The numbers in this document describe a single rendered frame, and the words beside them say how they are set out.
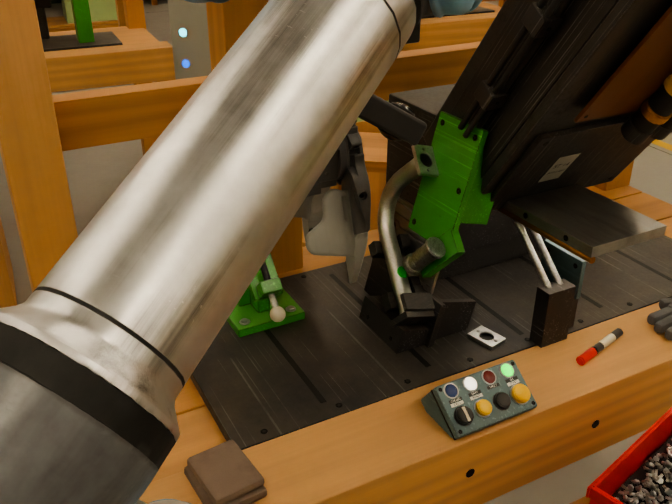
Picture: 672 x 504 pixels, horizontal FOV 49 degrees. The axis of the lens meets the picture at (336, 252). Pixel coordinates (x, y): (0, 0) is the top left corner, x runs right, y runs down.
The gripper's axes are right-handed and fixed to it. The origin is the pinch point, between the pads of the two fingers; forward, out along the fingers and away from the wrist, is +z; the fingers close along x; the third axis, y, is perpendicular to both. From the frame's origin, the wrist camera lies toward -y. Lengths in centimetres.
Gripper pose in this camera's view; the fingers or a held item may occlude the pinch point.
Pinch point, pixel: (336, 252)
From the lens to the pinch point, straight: 73.0
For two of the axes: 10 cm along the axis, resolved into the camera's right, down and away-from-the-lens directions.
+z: 0.0, 8.8, 4.7
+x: 4.7, 4.1, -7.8
